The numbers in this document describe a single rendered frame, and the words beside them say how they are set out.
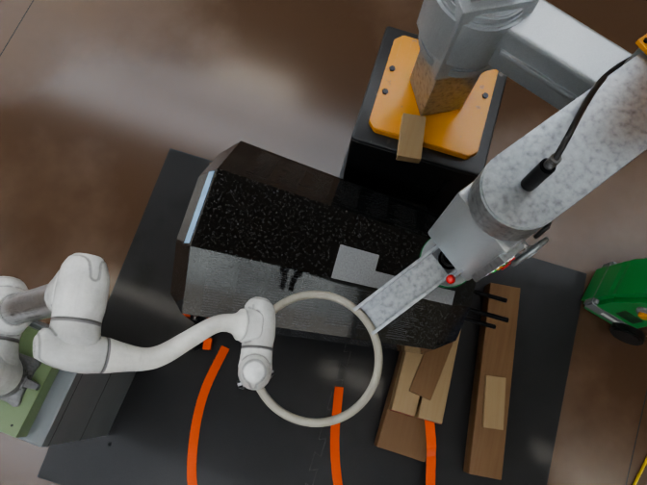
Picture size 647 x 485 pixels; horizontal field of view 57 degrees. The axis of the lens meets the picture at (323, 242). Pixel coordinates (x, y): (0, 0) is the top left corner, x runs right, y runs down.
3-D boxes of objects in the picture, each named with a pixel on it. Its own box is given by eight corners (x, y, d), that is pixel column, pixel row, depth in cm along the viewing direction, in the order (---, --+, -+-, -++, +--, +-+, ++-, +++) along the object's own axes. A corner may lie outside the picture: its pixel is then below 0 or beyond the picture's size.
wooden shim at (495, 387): (485, 375, 299) (486, 374, 297) (504, 377, 299) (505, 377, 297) (481, 426, 292) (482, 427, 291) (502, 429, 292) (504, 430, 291)
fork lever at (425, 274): (496, 188, 221) (497, 186, 216) (530, 229, 218) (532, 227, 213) (349, 300, 227) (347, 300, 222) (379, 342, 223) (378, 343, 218)
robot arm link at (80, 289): (-39, 338, 205) (-24, 276, 212) (10, 344, 216) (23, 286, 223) (57, 319, 154) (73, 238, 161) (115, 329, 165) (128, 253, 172)
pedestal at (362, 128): (364, 95, 350) (382, 17, 278) (473, 128, 347) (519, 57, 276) (332, 197, 333) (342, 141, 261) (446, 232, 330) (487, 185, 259)
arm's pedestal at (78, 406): (113, 449, 294) (46, 467, 217) (20, 412, 297) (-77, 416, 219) (156, 353, 307) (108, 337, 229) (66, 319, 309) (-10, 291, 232)
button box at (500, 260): (488, 262, 197) (519, 240, 170) (493, 268, 197) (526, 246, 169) (470, 275, 196) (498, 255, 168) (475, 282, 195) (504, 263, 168)
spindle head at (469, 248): (500, 180, 219) (550, 125, 176) (539, 226, 215) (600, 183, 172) (424, 235, 212) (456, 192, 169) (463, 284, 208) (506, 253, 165)
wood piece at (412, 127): (400, 117, 261) (402, 112, 256) (423, 121, 261) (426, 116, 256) (395, 160, 256) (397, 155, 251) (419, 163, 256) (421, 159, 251)
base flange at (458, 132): (395, 38, 276) (397, 31, 271) (498, 67, 274) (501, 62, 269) (366, 130, 263) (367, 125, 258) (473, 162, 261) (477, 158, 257)
